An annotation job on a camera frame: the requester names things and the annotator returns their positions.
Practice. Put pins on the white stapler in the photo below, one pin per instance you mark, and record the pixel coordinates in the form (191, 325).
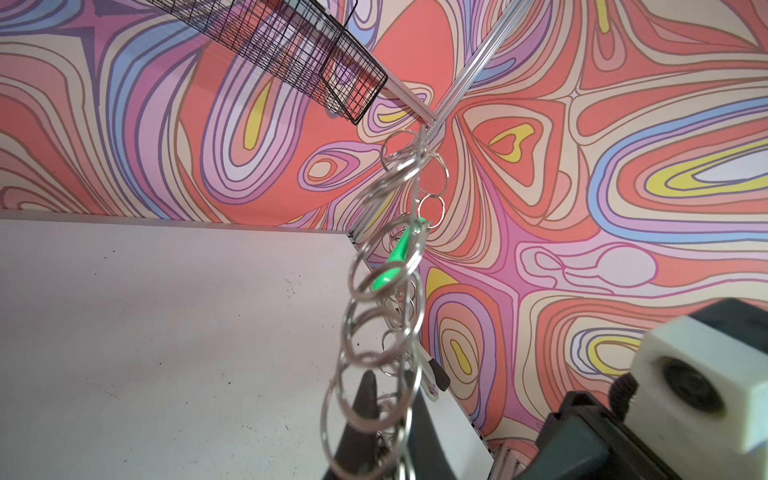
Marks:
(434, 379)

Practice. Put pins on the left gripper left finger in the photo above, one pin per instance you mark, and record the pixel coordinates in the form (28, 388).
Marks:
(357, 452)

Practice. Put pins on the metal disc with keyrings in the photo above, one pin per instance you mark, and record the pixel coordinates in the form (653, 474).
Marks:
(380, 330)

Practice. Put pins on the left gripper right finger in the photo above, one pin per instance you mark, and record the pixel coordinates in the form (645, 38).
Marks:
(426, 457)

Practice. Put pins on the key with green tag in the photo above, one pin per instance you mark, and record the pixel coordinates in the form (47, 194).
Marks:
(408, 250)

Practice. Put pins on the black wire basket back wall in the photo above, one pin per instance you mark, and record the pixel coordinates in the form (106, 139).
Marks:
(299, 42)

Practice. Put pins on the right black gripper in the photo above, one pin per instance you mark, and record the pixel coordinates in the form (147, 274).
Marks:
(584, 440)

